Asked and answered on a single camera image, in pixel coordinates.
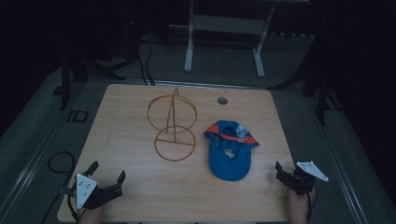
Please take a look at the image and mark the black floor cables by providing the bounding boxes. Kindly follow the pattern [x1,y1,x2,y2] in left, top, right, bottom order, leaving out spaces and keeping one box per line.
[135,38,156,86]

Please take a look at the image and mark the white metal frame stand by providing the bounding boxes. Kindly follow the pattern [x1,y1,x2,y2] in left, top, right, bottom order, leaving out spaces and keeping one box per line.
[169,0,276,78]

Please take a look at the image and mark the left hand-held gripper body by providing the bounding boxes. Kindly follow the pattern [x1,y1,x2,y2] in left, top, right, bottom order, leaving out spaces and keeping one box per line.
[75,173,124,210]

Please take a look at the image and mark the person's left hand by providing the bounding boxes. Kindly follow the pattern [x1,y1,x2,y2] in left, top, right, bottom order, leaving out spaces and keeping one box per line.
[78,204,106,224]

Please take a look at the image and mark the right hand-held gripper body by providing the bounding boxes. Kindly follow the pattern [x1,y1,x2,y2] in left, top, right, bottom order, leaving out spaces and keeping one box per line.
[278,160,330,196]

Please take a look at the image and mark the person's right hand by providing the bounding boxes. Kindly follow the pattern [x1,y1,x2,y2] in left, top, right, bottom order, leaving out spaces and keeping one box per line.
[287,186,318,224]

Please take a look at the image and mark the black tripod stand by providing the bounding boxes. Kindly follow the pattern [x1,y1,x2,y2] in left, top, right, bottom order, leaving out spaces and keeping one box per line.
[266,59,344,127]
[52,46,127,112]

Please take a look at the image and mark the orange wire hat stand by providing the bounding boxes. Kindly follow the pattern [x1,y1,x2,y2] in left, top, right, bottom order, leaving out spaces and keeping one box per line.
[147,88,199,162]

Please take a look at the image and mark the blue cap with orange trim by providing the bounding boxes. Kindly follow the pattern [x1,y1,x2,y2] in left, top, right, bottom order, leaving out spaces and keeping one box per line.
[203,119,261,182]

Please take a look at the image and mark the black cable loop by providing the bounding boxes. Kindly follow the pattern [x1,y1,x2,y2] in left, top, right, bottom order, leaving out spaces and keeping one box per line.
[40,150,78,224]

